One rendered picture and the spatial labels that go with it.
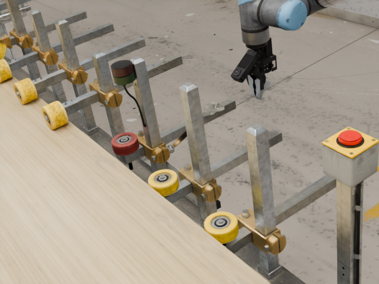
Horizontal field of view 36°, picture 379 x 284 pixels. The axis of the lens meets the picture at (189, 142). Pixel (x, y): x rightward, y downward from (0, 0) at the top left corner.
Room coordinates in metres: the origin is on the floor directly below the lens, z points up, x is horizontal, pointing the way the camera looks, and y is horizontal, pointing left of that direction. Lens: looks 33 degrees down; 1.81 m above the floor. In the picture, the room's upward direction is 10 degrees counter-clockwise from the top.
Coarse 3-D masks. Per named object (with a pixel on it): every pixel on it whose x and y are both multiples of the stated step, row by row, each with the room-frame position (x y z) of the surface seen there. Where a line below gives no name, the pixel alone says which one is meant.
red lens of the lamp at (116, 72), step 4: (132, 64) 1.46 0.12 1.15; (112, 68) 1.45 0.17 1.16; (124, 68) 1.44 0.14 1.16; (128, 68) 1.44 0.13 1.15; (132, 68) 1.46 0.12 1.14; (112, 72) 1.45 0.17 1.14; (116, 72) 1.44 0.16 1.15; (120, 72) 1.44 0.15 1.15; (124, 72) 1.44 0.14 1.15; (128, 72) 1.44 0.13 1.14; (132, 72) 1.45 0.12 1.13; (116, 76) 1.44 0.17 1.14; (120, 76) 1.44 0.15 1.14; (124, 76) 1.44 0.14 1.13
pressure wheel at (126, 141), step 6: (126, 132) 1.52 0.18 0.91; (114, 138) 1.50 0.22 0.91; (120, 138) 1.50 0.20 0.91; (126, 138) 1.49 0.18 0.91; (132, 138) 1.48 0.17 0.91; (114, 144) 1.47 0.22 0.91; (120, 144) 1.46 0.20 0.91; (126, 144) 1.45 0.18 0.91; (132, 144) 1.46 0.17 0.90; (138, 144) 1.48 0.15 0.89; (114, 150) 1.46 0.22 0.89; (120, 150) 1.45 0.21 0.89; (126, 150) 1.45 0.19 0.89; (132, 150) 1.45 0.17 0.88; (132, 168) 1.48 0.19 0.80
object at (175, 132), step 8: (224, 104) 1.67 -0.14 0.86; (232, 104) 1.68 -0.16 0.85; (216, 112) 1.64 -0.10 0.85; (224, 112) 1.66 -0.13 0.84; (208, 120) 1.63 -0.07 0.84; (168, 128) 1.58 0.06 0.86; (176, 128) 1.57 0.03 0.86; (184, 128) 1.58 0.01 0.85; (168, 136) 1.55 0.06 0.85; (176, 136) 1.56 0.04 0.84; (136, 152) 1.48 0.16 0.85; (144, 152) 1.50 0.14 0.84; (128, 160) 1.47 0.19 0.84
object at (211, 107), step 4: (208, 104) 1.67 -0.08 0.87; (212, 104) 1.67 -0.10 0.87; (216, 104) 1.65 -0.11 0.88; (220, 104) 1.65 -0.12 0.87; (204, 108) 1.64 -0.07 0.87; (208, 108) 1.64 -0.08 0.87; (212, 108) 1.65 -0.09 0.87; (216, 108) 1.64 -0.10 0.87; (220, 108) 1.64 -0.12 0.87; (204, 112) 1.62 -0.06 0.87; (208, 112) 1.63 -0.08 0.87; (212, 112) 1.62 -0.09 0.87
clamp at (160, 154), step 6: (138, 138) 1.54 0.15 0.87; (144, 138) 1.53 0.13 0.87; (144, 144) 1.50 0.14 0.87; (162, 144) 1.48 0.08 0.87; (144, 150) 1.50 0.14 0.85; (150, 150) 1.46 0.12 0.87; (156, 150) 1.46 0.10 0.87; (162, 150) 1.45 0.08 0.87; (168, 150) 1.46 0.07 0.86; (150, 156) 1.47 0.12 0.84; (156, 156) 1.44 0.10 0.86; (162, 156) 1.45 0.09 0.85; (168, 156) 1.46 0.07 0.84; (156, 162) 1.46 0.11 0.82; (162, 162) 1.45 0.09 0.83
